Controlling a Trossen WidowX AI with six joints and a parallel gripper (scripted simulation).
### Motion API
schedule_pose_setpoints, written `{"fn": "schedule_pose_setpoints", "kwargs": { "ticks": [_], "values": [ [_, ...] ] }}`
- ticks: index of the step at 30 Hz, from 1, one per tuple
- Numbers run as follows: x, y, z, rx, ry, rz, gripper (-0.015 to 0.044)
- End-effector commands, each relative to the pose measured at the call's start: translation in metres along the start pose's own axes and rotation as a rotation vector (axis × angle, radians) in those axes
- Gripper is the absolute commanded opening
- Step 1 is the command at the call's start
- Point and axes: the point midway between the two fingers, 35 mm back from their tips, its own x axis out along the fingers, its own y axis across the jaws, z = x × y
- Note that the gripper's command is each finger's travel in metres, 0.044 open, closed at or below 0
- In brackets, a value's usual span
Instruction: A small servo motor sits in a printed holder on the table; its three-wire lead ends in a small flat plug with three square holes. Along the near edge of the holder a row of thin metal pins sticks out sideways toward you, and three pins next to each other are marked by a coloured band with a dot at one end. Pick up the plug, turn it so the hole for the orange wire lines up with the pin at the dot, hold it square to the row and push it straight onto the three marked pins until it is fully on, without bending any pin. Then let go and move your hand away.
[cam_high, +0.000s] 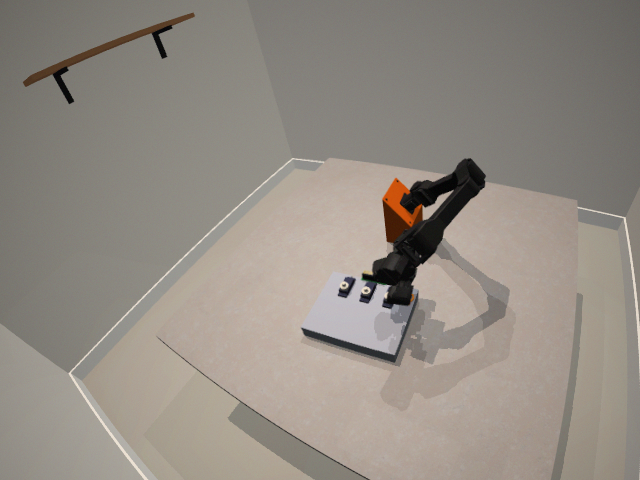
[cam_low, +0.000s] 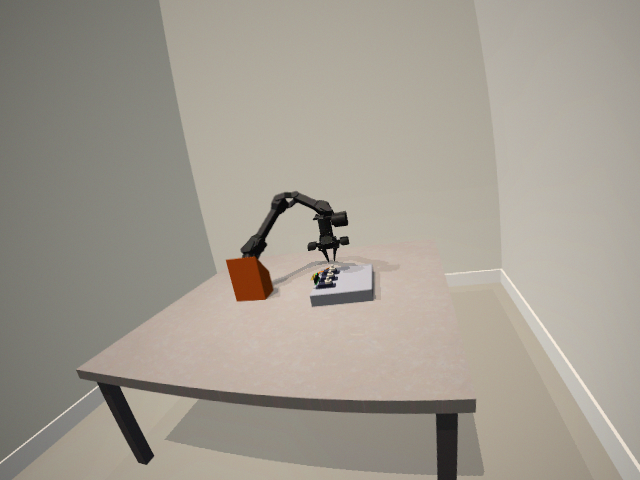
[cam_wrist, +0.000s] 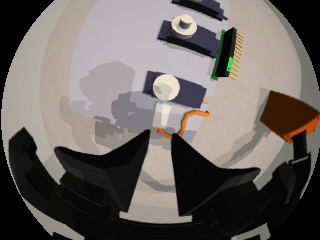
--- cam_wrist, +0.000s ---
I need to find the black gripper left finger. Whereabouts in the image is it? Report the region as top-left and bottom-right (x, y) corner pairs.
(53, 129), (151, 212)

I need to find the black pin header strip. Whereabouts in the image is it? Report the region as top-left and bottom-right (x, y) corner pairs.
(211, 28), (237, 80)

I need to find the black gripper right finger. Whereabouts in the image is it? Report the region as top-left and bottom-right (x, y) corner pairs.
(171, 133), (261, 217)

